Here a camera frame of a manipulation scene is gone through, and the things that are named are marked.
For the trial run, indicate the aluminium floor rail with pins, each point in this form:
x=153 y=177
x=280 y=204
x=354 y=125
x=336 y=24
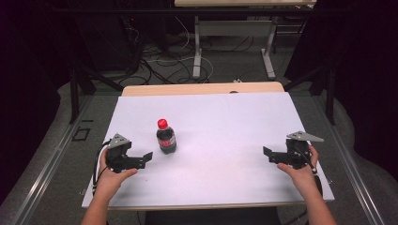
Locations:
x=47 y=165
x=353 y=175

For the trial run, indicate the wooden table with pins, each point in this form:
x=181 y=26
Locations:
x=187 y=89

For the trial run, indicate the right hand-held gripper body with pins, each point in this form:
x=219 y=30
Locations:
x=297 y=153

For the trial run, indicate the person's right hand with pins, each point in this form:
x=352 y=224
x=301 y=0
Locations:
x=302 y=176

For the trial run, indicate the person's left hand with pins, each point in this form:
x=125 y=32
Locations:
x=109 y=181

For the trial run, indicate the desk with white legs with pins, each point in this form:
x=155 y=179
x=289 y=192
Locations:
x=234 y=28

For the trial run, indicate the black horizontal bar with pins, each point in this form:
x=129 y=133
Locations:
x=125 y=10

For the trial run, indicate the black metal stand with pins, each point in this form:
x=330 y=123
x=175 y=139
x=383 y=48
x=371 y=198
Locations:
x=330 y=93
x=75 y=93

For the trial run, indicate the person's dark clothing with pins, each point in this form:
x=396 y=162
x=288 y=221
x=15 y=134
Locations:
x=212 y=217

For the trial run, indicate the dark cola bottle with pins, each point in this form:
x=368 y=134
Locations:
x=166 y=142

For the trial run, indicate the red bottle cap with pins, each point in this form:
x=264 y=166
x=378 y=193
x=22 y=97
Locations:
x=162 y=123

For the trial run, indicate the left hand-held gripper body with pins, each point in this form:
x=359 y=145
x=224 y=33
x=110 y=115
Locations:
x=117 y=154

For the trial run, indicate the white table board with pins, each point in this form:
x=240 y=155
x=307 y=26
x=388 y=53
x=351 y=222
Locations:
x=219 y=125

